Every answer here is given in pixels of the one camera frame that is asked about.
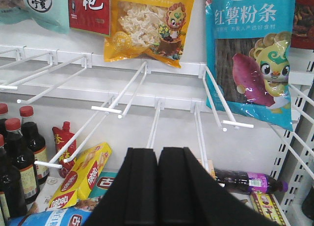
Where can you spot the teal goji berry bag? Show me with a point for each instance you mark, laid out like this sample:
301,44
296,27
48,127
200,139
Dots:
49,14

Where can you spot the purple label drink bottle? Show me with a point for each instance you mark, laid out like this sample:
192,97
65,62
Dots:
243,182

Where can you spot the blue sweet potato noodle bag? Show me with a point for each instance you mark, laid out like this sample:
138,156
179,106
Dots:
247,43

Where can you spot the yellow white fungus bag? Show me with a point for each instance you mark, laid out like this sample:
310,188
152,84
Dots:
156,28

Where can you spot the yellow nabati wafer box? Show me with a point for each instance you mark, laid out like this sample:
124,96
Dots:
81,179

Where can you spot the dark soy sauce bottle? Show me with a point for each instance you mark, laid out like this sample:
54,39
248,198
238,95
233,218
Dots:
22,158
35,141

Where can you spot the red tea packet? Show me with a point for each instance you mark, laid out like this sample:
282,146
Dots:
90,15

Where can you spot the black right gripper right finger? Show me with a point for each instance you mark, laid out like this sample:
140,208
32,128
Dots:
189,196

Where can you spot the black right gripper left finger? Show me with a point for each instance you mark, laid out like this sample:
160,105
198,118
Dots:
132,198

